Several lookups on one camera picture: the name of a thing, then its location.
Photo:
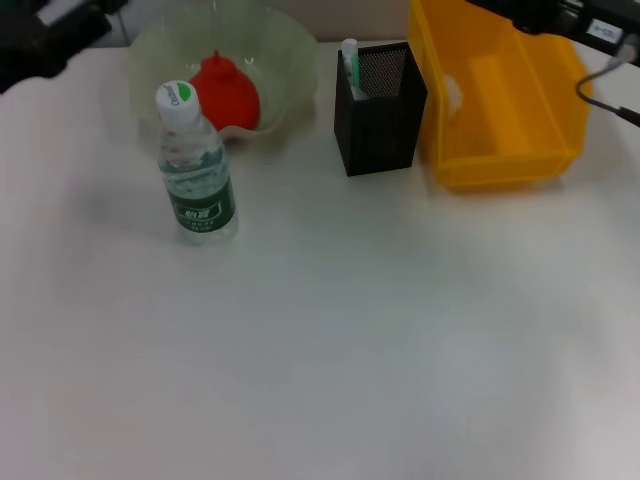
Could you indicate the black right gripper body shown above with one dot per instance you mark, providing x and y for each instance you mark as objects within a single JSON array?
[{"x": 550, "y": 15}]

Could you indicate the white paper ball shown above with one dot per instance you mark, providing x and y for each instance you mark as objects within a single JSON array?
[{"x": 452, "y": 95}]

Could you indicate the mint green utility knife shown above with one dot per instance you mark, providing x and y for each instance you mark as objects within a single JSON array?
[{"x": 352, "y": 67}]

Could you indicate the red-orange toy orange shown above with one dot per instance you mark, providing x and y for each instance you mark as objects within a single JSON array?
[{"x": 230, "y": 100}]

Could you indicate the clear green-label water bottle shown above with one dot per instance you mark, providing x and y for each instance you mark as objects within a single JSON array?
[{"x": 197, "y": 200}]

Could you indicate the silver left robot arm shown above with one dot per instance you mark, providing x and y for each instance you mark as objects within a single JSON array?
[{"x": 40, "y": 40}]

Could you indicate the black mesh pen holder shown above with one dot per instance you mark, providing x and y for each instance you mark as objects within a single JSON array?
[{"x": 375, "y": 130}]

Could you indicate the pale green wavy fruit bowl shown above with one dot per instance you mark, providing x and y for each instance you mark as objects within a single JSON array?
[{"x": 285, "y": 65}]

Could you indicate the yellow plastic bin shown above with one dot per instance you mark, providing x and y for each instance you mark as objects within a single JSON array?
[{"x": 510, "y": 110}]

